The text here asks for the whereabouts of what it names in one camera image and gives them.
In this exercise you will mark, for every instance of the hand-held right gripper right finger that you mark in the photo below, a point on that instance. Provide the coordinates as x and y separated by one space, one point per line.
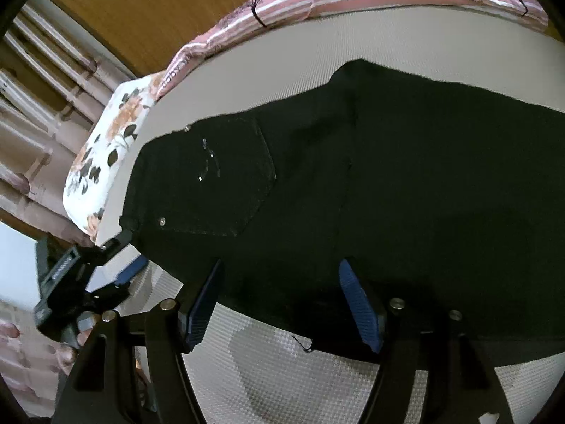
359 304

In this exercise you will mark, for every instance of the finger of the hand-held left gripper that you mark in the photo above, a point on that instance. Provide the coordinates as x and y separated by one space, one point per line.
130 271
114 243

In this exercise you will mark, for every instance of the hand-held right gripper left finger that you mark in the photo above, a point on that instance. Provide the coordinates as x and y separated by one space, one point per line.
201 309

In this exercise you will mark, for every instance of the black pants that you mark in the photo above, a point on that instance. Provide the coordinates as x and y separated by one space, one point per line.
375 194

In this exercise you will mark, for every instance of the person's left hand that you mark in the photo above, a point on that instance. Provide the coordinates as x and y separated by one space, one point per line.
84 335

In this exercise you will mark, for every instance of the pink patterned cloth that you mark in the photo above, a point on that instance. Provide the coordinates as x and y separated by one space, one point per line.
26 362

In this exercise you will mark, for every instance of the white floral pillow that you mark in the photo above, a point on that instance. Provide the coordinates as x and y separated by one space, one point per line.
106 150

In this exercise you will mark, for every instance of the grey textured bed cover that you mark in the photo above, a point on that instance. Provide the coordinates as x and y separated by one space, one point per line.
282 384

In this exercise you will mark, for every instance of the beige curtain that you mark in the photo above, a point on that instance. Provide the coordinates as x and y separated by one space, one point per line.
39 110

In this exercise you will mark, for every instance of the wooden headboard panel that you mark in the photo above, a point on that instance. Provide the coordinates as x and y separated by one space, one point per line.
154 9

